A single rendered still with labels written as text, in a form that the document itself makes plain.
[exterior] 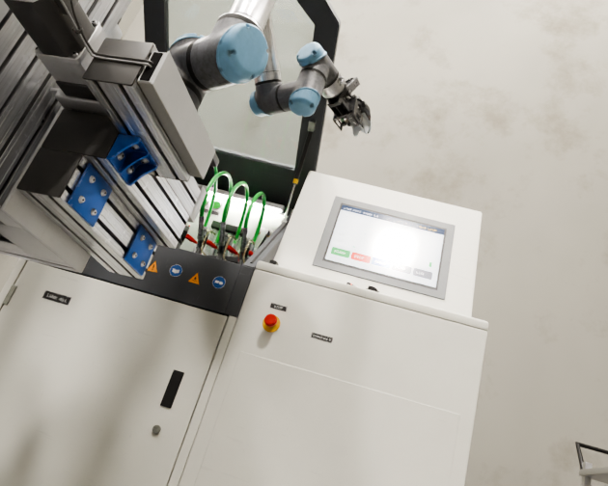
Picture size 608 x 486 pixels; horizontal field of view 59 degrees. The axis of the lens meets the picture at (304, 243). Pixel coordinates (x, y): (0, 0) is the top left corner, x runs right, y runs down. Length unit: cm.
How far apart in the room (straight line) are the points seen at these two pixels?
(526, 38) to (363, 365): 383
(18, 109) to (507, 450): 297
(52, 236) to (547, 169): 354
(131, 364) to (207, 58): 86
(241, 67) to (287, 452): 96
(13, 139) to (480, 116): 367
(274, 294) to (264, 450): 43
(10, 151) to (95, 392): 76
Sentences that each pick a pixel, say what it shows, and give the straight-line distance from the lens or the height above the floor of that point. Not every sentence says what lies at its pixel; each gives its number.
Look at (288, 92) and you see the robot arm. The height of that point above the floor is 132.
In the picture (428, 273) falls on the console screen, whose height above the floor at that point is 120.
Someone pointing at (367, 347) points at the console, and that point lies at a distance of 156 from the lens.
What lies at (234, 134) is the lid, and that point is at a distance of 229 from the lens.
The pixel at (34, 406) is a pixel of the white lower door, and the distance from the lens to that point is 169.
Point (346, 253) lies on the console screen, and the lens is 194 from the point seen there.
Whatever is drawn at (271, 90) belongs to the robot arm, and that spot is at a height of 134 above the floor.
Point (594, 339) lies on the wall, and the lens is 371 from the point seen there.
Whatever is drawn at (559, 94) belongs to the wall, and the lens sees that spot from 462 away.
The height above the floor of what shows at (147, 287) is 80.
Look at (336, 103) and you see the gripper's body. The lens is 158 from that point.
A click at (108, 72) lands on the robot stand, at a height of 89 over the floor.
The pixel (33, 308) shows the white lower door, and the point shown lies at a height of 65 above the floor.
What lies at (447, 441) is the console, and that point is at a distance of 155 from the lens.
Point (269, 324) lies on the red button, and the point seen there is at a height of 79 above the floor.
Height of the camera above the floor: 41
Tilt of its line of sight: 24 degrees up
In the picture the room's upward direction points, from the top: 18 degrees clockwise
